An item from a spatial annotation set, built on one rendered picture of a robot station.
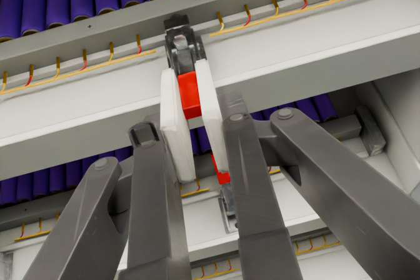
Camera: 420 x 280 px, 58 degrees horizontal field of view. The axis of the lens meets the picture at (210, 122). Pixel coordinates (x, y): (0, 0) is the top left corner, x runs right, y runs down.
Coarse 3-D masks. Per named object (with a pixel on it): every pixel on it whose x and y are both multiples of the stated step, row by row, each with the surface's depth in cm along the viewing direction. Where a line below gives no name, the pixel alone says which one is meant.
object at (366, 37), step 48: (384, 0) 27; (240, 48) 27; (288, 48) 26; (336, 48) 26; (384, 48) 26; (0, 96) 29; (48, 96) 28; (96, 96) 27; (144, 96) 26; (288, 96) 29; (0, 144) 26; (48, 144) 27; (96, 144) 29
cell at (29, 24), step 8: (24, 0) 31; (32, 0) 31; (40, 0) 31; (24, 8) 30; (32, 8) 30; (40, 8) 31; (24, 16) 30; (32, 16) 30; (40, 16) 30; (24, 24) 29; (32, 24) 29; (40, 24) 30; (24, 32) 29
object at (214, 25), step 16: (288, 0) 28; (320, 0) 28; (240, 16) 28; (256, 16) 28; (128, 48) 28; (144, 48) 28; (64, 64) 28; (80, 64) 28; (0, 80) 29; (16, 80) 28; (32, 80) 29
